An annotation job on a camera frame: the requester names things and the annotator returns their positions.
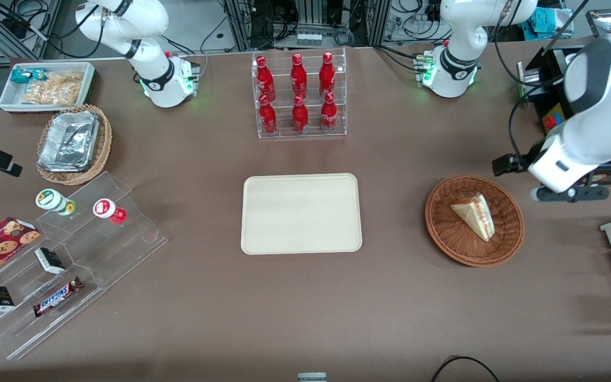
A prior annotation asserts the clear acrylic bottle rack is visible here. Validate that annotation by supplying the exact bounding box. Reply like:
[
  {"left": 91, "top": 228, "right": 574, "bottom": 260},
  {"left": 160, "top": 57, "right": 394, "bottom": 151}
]
[{"left": 251, "top": 47, "right": 347, "bottom": 140}]

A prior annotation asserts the beige rectangular tray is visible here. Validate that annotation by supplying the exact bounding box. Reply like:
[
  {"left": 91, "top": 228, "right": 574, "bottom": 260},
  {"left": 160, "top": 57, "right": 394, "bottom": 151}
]
[{"left": 240, "top": 173, "right": 363, "bottom": 256}]

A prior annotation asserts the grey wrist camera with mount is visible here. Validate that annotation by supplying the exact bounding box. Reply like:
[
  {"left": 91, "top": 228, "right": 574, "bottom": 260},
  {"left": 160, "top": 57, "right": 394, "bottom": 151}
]
[{"left": 530, "top": 182, "right": 611, "bottom": 204}]

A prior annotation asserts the dark brown round wicker basket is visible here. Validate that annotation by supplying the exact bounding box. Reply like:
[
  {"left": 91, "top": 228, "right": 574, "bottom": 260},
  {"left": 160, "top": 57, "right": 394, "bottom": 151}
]
[{"left": 425, "top": 175, "right": 525, "bottom": 267}]

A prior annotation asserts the clear bag of fried snacks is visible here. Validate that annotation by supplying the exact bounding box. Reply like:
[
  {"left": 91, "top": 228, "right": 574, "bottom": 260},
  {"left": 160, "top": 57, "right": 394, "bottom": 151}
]
[
  {"left": 46, "top": 71, "right": 84, "bottom": 86},
  {"left": 21, "top": 81, "right": 82, "bottom": 106}
]

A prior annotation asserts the black food warmer display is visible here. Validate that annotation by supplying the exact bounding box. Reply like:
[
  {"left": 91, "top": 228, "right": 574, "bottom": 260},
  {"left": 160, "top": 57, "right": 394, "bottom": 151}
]
[{"left": 517, "top": 10, "right": 611, "bottom": 186}]

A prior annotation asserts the teal snack pack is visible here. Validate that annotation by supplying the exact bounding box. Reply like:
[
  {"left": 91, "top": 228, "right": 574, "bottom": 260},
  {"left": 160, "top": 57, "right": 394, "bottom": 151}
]
[{"left": 10, "top": 68, "right": 47, "bottom": 85}]

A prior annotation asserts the clear acrylic stepped shelf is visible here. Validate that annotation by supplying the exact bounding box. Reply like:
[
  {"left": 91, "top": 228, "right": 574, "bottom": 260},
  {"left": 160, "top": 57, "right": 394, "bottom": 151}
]
[{"left": 0, "top": 171, "right": 169, "bottom": 361}]

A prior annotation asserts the black table cable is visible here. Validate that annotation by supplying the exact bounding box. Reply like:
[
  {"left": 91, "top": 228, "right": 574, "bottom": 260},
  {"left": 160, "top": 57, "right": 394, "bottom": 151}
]
[{"left": 431, "top": 356, "right": 500, "bottom": 382}]

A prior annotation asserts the green lid cup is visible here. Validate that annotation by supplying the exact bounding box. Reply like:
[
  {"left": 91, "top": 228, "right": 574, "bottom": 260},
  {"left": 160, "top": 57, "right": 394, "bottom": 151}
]
[{"left": 36, "top": 189, "right": 77, "bottom": 217}]

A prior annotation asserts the stack of foil trays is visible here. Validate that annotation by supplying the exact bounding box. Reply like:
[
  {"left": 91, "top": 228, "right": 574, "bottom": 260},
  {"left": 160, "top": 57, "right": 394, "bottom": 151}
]
[{"left": 38, "top": 110, "right": 100, "bottom": 173}]

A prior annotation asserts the red cola bottle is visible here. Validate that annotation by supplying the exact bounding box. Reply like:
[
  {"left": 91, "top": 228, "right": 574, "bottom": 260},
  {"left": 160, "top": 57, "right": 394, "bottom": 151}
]
[
  {"left": 292, "top": 94, "right": 310, "bottom": 135},
  {"left": 255, "top": 55, "right": 276, "bottom": 101},
  {"left": 319, "top": 51, "right": 337, "bottom": 98},
  {"left": 320, "top": 92, "right": 338, "bottom": 133},
  {"left": 258, "top": 94, "right": 278, "bottom": 135},
  {"left": 290, "top": 53, "right": 308, "bottom": 99}
]

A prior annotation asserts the Snickers bar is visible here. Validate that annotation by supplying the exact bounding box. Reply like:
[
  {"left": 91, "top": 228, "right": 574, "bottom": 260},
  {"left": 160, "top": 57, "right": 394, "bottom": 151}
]
[{"left": 32, "top": 276, "right": 85, "bottom": 318}]

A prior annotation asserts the white rectangular bin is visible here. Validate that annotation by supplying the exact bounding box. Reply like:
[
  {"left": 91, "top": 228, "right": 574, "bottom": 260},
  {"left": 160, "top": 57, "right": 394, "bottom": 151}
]
[{"left": 0, "top": 62, "right": 96, "bottom": 115}]

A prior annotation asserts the red lid cup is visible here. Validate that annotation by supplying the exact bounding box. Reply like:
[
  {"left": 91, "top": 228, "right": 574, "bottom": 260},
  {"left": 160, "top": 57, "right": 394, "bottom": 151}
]
[{"left": 93, "top": 198, "right": 128, "bottom": 225}]

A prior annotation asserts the triangular sandwich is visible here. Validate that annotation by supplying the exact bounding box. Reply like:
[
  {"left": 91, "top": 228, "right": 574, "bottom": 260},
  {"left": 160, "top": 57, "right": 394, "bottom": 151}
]
[{"left": 450, "top": 193, "right": 495, "bottom": 242}]

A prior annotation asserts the light brown wicker basket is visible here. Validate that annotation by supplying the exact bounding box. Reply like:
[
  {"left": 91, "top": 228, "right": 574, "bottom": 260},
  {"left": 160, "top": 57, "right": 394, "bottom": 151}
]
[{"left": 36, "top": 104, "right": 113, "bottom": 186}]

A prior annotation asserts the aluminium frame rack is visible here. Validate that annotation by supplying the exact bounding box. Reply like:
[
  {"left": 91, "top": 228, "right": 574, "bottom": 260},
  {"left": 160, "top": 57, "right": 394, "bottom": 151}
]
[{"left": 223, "top": 0, "right": 391, "bottom": 49}]

